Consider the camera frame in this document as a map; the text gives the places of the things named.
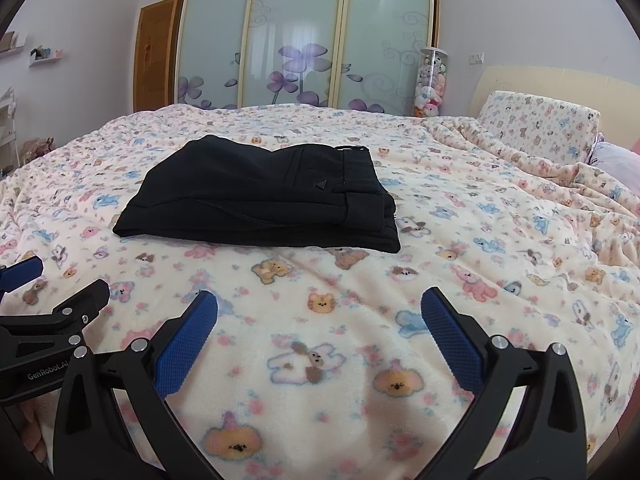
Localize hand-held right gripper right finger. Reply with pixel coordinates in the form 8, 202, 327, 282
415, 287, 587, 480

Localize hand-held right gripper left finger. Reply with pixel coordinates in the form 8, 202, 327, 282
52, 290, 221, 480

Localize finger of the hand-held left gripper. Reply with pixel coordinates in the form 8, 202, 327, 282
0, 255, 45, 302
0, 278, 111, 347

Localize black pants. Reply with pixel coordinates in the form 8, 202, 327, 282
112, 135, 402, 254

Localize person's left hand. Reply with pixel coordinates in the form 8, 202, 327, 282
15, 394, 56, 466

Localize heap of plush toys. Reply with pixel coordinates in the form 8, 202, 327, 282
19, 135, 57, 162

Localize animal print fleece blanket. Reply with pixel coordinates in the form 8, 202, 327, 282
0, 102, 640, 480

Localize animal print pillow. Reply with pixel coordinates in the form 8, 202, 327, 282
477, 91, 602, 167

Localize pink pillow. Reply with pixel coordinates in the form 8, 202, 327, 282
590, 132, 640, 182

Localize clear tube of plush toys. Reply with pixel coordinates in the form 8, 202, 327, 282
412, 47, 449, 119

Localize wooden door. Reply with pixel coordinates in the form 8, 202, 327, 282
134, 0, 178, 114

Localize beige headboard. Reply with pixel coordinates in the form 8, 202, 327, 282
472, 65, 640, 153

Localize floral glass sliding wardrobe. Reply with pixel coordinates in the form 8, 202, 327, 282
172, 0, 442, 117

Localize white wire rack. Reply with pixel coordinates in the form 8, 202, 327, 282
0, 87, 21, 171

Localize white wall shelf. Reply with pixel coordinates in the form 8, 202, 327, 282
0, 31, 26, 57
28, 46, 65, 67

